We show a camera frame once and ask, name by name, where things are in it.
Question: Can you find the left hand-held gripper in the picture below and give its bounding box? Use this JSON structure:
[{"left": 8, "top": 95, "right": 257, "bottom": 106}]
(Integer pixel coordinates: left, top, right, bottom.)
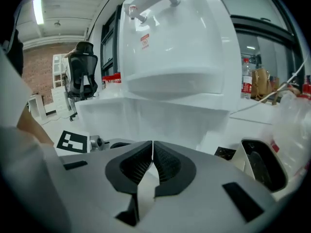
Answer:
[{"left": 56, "top": 130, "right": 110, "bottom": 154}]

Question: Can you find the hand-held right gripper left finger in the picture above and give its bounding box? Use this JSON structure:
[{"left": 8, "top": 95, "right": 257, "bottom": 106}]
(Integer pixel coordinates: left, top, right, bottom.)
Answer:
[{"left": 105, "top": 140, "right": 154, "bottom": 227}]

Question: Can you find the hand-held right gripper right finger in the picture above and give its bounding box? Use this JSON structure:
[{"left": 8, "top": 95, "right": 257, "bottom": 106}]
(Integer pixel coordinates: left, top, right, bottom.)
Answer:
[{"left": 153, "top": 140, "right": 197, "bottom": 199}]

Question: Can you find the white cup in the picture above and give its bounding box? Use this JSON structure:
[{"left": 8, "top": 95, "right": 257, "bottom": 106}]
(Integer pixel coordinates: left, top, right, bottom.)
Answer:
[{"left": 232, "top": 138, "right": 289, "bottom": 193}]

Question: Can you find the white side table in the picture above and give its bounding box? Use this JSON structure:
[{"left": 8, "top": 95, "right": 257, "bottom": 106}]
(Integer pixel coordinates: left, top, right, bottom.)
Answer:
[{"left": 27, "top": 94, "right": 47, "bottom": 121}]

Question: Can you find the white cabinet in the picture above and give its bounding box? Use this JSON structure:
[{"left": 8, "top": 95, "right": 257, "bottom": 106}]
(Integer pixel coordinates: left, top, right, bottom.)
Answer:
[{"left": 50, "top": 53, "right": 71, "bottom": 113}]

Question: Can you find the black mesh office chair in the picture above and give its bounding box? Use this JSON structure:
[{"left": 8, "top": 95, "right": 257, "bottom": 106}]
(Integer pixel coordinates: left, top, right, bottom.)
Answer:
[{"left": 63, "top": 41, "right": 99, "bottom": 122}]

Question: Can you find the red lidded container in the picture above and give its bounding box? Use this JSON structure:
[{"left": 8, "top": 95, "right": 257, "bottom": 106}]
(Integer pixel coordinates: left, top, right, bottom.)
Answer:
[{"left": 102, "top": 72, "right": 122, "bottom": 84}]

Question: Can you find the person's white shirt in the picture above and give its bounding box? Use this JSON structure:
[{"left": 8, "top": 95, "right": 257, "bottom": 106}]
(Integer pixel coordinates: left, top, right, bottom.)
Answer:
[{"left": 0, "top": 45, "right": 33, "bottom": 131}]

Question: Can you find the water bottle with red label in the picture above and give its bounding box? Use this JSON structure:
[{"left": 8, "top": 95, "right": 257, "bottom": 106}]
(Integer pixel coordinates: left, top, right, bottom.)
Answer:
[{"left": 240, "top": 57, "right": 254, "bottom": 100}]

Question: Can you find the crumpled clear plastic bottle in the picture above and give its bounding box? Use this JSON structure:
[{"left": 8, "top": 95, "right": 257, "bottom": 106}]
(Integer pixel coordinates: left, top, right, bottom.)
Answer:
[{"left": 261, "top": 91, "right": 311, "bottom": 179}]

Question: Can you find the brown leather bag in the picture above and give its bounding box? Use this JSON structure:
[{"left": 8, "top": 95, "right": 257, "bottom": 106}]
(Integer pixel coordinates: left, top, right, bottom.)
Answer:
[{"left": 250, "top": 67, "right": 280, "bottom": 105}]

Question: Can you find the long ceiling light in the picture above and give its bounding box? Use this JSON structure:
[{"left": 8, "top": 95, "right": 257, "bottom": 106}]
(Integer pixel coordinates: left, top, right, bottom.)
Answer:
[{"left": 32, "top": 0, "right": 45, "bottom": 25}]

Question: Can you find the black window frame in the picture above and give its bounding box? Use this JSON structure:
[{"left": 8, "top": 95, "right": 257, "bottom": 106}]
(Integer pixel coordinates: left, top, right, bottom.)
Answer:
[
  {"left": 100, "top": 4, "right": 122, "bottom": 78},
  {"left": 229, "top": 14, "right": 304, "bottom": 87}
]

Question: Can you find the white cable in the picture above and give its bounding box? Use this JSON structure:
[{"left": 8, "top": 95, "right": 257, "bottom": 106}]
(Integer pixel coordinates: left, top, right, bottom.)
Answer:
[{"left": 230, "top": 53, "right": 311, "bottom": 115}]

